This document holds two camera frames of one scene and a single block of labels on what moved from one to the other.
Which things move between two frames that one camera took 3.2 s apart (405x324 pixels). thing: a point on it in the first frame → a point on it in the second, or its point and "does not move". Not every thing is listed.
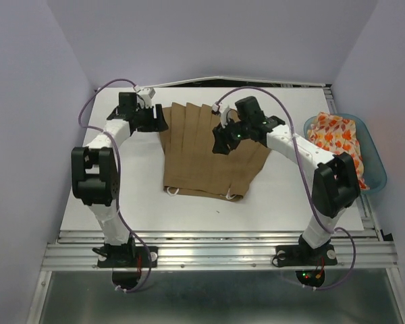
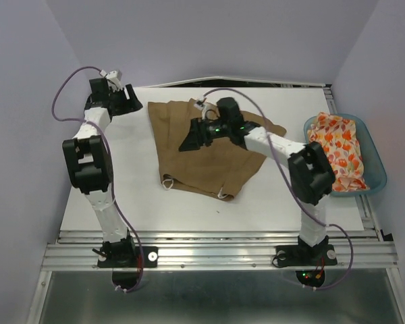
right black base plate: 305,256 does not move
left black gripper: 154,125 → 131,104
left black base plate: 127,256 does not move
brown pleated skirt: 191,166 does not move
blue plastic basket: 375,175 does not move
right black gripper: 221,138 → 198,136
